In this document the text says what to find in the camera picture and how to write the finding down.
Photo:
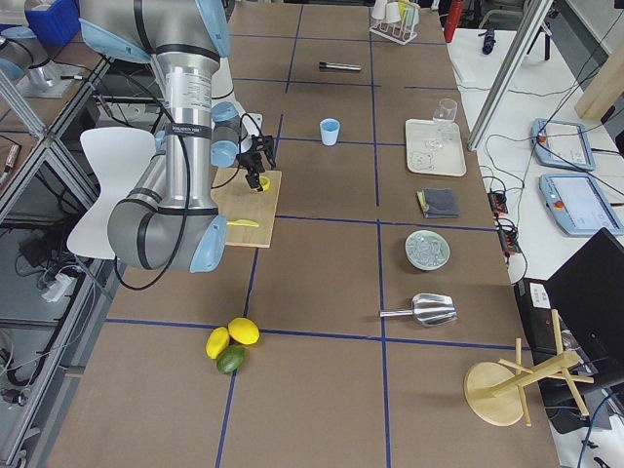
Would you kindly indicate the wooden cup tree stand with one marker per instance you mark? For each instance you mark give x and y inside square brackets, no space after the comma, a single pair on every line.
[495,391]

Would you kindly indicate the green bowl of ice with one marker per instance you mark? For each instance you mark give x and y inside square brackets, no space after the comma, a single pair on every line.
[427,250]

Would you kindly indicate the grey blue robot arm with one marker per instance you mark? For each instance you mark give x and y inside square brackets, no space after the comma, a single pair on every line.
[169,219]

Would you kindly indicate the teach pendant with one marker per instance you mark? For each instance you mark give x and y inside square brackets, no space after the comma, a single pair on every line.
[561,144]
[578,205]

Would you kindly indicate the light blue cup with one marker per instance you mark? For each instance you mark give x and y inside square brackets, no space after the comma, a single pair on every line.
[329,131]

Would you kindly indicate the white chair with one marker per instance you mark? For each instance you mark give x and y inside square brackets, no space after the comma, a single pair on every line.
[126,163]

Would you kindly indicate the wooden cutting board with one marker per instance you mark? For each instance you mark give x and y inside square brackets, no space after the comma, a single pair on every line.
[237,201]

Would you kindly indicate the yellow plastic knife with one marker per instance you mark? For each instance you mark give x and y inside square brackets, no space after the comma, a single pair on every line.
[243,223]

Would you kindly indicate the blue plastic bin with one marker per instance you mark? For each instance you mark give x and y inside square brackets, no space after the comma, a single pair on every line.
[53,22]

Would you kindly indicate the cream bear tray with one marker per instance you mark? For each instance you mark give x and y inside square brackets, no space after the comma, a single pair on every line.
[431,152]

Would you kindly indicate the grey folded cloth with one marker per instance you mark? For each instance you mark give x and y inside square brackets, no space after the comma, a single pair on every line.
[437,203]

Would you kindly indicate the upper teach pendant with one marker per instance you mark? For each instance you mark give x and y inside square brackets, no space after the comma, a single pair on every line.
[561,144]

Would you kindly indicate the clear wine glass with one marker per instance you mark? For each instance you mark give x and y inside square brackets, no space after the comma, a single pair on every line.
[443,118]

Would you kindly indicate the white cup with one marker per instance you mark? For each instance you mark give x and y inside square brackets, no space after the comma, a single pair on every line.
[392,12]

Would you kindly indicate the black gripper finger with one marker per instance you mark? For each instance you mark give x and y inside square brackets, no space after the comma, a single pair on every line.
[262,182]
[252,180]

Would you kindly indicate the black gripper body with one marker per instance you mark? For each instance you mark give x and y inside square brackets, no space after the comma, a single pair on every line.
[250,164]

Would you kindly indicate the pink cup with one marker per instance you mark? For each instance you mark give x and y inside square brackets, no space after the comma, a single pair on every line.
[378,10]

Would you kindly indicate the mint green cup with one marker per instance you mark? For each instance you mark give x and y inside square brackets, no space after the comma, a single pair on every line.
[411,14]

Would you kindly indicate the yellow lemon half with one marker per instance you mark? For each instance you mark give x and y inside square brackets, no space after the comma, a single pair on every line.
[268,185]

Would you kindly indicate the white wire cup rack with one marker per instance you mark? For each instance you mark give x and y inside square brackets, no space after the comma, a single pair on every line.
[396,32]

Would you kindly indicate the metal ice scoop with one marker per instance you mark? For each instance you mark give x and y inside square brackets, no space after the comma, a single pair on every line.
[427,309]

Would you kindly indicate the aluminium frame post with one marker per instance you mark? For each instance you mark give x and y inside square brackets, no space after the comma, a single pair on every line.
[530,24]

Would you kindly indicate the steel muddler black cap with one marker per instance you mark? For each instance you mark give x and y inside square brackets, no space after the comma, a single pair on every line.
[343,67]

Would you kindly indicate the yellow cup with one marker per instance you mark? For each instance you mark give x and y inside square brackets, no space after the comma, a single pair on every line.
[403,10]

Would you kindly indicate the lower teach pendant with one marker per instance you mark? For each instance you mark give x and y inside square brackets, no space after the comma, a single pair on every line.
[578,205]

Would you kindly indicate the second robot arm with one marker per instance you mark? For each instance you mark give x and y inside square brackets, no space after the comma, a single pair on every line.
[22,55]

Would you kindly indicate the red cylinder bottle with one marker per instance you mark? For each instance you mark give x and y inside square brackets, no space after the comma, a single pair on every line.
[453,18]

